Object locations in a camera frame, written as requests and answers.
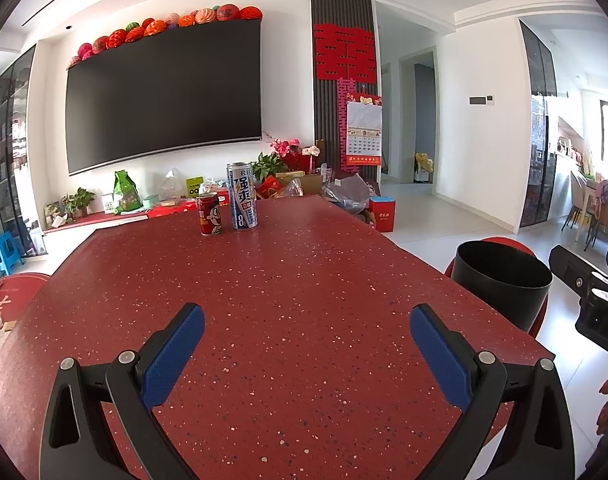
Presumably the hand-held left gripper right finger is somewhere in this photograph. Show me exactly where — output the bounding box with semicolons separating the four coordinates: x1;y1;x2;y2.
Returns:
410;303;572;480

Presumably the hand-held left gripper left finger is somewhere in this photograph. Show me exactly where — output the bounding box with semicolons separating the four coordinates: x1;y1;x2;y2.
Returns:
39;302;206;480

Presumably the black trash bin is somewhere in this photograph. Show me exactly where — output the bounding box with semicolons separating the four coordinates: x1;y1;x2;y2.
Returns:
443;241;554;332

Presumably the beige dining chair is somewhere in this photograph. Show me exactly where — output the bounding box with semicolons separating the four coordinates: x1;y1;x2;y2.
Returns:
562;170;588;234

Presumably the red plastic stool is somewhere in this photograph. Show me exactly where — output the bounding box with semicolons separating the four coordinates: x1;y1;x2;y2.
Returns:
443;236;554;341

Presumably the dining table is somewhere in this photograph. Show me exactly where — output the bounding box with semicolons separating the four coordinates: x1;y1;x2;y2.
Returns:
574;172;608;221

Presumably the glass display cabinet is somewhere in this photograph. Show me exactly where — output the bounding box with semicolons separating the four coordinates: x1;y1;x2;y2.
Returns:
518;19;558;229

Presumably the short red drink can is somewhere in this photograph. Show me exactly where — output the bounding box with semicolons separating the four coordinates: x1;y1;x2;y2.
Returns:
197;192;224;237

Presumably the red gift box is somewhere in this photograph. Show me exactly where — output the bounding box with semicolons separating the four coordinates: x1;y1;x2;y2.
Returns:
369;196;399;234

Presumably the green snack bag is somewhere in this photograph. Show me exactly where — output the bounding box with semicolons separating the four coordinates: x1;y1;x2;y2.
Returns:
113;170;144;213

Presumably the clear plastic bag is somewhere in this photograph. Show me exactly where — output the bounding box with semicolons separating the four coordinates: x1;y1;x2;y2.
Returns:
164;167;188;201

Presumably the tall silver drink can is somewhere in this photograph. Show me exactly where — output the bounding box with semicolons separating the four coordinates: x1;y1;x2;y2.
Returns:
226;162;259;233

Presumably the yellow bag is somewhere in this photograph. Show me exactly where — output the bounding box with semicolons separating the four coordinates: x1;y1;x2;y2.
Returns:
415;152;435;184

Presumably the small potted plant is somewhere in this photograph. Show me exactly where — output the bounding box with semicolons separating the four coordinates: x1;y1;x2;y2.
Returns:
61;187;97;221

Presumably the grey plastic bag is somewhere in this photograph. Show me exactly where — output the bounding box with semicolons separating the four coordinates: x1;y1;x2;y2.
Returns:
324;172;380;211

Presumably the blue plastic stool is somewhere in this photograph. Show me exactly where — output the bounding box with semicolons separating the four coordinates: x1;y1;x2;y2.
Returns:
0;236;25;279

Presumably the leafy green potted plant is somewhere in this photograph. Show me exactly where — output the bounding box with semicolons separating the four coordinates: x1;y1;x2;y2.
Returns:
251;152;290;184

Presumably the brown cardboard box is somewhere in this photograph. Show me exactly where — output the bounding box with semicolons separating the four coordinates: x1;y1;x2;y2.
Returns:
274;172;325;199

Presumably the pink flower bouquet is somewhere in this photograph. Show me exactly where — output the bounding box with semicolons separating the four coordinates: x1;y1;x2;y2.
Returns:
266;135;303;159

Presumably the large black television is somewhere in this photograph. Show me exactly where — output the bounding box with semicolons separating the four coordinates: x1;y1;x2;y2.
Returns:
65;19;264;177

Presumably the narrow red paper cutout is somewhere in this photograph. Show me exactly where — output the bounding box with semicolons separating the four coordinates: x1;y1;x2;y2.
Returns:
336;78;359;171

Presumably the large red paper cutout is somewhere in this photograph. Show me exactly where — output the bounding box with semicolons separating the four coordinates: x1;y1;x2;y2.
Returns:
312;22;377;84

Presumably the row of paper lanterns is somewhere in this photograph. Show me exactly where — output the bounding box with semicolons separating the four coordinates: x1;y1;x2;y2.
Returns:
66;4;262;68

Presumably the red wall calendar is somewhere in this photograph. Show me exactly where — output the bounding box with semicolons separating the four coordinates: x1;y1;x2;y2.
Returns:
345;94;384;167

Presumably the dark slatted wall panel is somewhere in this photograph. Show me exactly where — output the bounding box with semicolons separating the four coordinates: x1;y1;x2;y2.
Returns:
310;0;380;184

